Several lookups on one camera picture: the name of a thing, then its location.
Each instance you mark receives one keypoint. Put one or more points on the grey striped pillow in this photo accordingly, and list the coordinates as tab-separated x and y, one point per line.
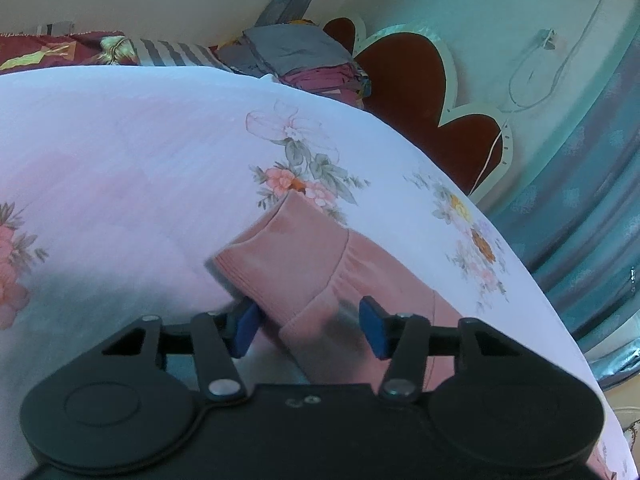
175	54

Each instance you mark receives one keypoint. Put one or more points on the pink folded clothes pile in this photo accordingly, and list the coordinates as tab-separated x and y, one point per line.
330	82

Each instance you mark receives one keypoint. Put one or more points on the grey folded cloth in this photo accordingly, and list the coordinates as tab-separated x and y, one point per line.
295	47

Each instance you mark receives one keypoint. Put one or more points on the white floral bedsheet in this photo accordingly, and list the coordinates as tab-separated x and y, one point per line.
125	160

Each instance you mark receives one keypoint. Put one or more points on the blue patterned curtain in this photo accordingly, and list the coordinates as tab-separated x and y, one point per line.
585	200

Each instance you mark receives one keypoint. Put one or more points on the red heart-shaped headboard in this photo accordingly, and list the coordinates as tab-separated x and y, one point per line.
405	80

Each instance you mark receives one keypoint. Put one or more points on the pink small garment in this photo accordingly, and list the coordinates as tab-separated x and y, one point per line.
310	270

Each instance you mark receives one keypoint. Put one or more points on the white wall hook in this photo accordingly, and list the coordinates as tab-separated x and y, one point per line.
548	39

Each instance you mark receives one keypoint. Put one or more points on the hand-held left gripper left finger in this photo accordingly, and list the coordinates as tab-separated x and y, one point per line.
247	330

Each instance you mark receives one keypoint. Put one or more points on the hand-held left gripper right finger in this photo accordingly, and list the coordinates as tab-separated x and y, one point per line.
375	327

